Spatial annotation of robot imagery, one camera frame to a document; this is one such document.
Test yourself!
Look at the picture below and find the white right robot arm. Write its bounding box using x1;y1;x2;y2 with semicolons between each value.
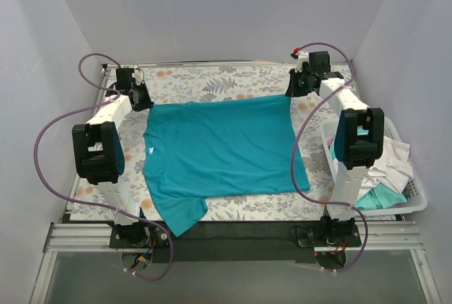
285;49;384;247

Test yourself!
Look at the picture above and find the teal t-shirt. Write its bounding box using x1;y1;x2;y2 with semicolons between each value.
143;95;310;236

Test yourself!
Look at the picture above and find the white plastic laundry basket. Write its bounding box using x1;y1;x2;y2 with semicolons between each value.
320;116;428;217

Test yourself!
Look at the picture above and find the mint green shirt in basket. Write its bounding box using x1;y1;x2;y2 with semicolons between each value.
354;125;408;211

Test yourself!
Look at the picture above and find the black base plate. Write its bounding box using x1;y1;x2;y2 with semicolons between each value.
109;220;363;263

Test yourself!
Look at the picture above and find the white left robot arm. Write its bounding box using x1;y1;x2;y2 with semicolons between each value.
72;66;153;247

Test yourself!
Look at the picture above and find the white t-shirt in basket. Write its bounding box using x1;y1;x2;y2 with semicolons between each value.
358;136;414;199

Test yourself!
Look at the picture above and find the aluminium frame rail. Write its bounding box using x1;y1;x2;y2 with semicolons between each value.
44;221;424;251

